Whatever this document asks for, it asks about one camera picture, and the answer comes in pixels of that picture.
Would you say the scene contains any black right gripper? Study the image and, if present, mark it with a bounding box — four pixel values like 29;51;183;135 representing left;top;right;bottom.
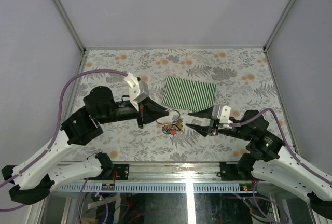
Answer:
185;104;252;141

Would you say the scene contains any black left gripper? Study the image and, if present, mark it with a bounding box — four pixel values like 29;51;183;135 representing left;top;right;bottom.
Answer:
99;96;171;129

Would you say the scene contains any yellow key tag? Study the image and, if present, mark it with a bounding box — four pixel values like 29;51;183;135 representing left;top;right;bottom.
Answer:
175;122;183;132

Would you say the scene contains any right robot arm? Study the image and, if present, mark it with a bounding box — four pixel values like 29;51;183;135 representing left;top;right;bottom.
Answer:
188;105;331;219

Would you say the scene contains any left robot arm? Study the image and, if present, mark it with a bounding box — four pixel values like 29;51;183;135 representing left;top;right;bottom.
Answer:
1;86;169;205

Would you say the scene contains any silver keys bunch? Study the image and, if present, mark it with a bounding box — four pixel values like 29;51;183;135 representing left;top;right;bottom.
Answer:
162;122;176;135

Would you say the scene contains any green white striped cloth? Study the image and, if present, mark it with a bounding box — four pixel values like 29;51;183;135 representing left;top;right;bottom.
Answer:
162;76;216;112

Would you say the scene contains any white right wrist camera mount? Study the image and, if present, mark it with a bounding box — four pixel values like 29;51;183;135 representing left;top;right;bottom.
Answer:
211;105;233;128

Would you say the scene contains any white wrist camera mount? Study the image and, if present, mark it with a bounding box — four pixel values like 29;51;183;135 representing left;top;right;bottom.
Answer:
211;105;233;128
124;73;149;111

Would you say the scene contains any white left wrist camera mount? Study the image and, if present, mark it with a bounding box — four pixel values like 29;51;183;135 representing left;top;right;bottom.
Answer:
124;73;149;111

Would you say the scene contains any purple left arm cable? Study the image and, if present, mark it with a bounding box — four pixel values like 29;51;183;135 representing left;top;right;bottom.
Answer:
0;69;129;213

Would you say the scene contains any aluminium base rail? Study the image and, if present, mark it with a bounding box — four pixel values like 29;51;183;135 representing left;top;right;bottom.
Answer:
57;162;254;193

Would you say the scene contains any left aluminium frame post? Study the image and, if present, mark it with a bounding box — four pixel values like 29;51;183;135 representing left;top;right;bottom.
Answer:
51;0;86;53

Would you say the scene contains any aluminium frame post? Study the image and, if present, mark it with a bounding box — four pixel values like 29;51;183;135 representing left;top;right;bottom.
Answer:
51;0;86;53
263;0;296;52

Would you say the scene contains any right aluminium frame post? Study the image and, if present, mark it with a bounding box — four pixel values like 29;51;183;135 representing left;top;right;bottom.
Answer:
263;0;296;52

